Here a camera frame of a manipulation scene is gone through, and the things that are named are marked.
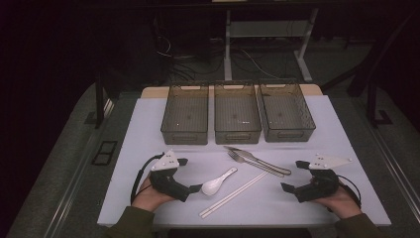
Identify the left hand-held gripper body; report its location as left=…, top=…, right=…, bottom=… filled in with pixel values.
left=149, top=149, right=192, bottom=203

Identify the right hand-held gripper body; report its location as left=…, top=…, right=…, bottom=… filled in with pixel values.
left=293, top=153, right=354, bottom=203

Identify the white ceramic spoon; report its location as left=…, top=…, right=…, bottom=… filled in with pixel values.
left=201, top=167, right=239, bottom=196

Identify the white chopstick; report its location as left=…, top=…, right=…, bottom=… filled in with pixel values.
left=198, top=171, right=269, bottom=217
left=200, top=173, right=270, bottom=219

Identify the smoky transparent plastic bin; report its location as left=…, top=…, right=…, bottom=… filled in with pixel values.
left=160, top=82, right=210, bottom=146
left=258, top=80, right=317, bottom=144
left=213, top=81, right=263, bottom=146

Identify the steel fork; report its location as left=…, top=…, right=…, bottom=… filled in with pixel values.
left=227, top=152, right=285, bottom=179

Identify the steel table knife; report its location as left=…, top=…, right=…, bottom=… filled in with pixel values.
left=223, top=145, right=292, bottom=177

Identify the person's right hand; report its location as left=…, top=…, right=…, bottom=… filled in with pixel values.
left=310, top=184, right=364, bottom=220

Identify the person's left hand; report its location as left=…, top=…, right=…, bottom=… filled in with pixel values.
left=132, top=175, right=176, bottom=212

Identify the wooden board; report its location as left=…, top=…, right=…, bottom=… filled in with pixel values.
left=141, top=83, right=324, bottom=99

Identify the black metal stand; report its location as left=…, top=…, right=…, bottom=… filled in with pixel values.
left=366, top=80, right=394, bottom=128
left=94, top=73, right=115, bottom=130

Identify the black slanted pole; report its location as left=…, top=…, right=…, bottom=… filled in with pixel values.
left=320, top=9, right=420, bottom=97

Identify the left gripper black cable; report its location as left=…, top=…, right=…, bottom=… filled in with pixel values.
left=130, top=152, right=165, bottom=205

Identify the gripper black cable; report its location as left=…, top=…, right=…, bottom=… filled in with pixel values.
left=336, top=174, right=363, bottom=209
left=130, top=152, right=165, bottom=205

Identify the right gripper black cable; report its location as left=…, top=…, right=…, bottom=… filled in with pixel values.
left=336, top=174, right=363, bottom=209

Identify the black floor cable bundle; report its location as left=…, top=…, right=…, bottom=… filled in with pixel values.
left=153, top=18, right=232, bottom=82

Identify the white floor cable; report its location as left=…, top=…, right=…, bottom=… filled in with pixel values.
left=237, top=48, right=282, bottom=80

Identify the white metal desk frame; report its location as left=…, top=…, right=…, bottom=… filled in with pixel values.
left=223, top=8, right=320, bottom=83

